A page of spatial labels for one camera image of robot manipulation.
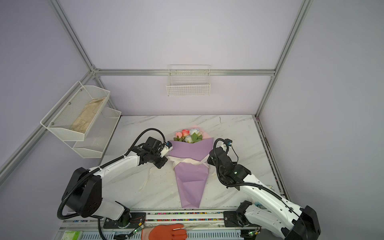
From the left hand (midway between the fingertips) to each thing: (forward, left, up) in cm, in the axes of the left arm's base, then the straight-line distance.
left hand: (163, 161), depth 87 cm
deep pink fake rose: (+24, -12, -2) cm, 27 cm away
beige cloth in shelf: (+9, +39, +23) cm, 46 cm away
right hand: (0, -29, +11) cm, 31 cm away
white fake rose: (+20, -20, -1) cm, 29 cm away
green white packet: (-36, +37, -5) cm, 52 cm away
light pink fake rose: (+23, -7, -3) cm, 24 cm away
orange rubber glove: (-34, -10, -7) cm, 36 cm away
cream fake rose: (+18, -14, -2) cm, 23 cm away
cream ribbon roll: (0, -25, +2) cm, 25 cm away
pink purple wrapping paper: (-8, -17, -5) cm, 19 cm away
